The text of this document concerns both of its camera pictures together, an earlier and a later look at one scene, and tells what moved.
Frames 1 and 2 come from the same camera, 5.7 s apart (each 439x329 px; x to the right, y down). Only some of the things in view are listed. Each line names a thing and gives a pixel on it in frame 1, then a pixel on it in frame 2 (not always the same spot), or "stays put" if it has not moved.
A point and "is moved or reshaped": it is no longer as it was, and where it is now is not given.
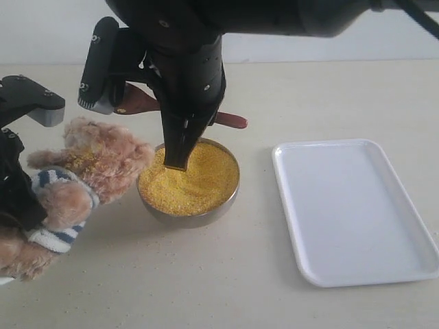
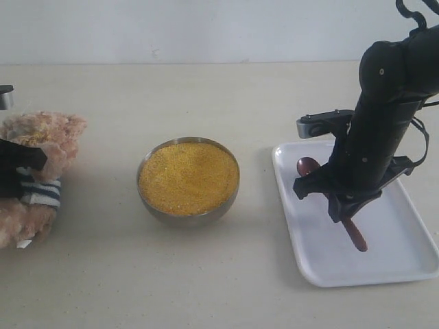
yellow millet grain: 209,181 stays put
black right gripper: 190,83 to 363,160
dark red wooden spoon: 131,100 to 306,165
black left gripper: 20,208 to 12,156
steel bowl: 200,195 stays put
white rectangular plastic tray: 350,221 stays put
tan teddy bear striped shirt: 96,162 is moved or reshaped
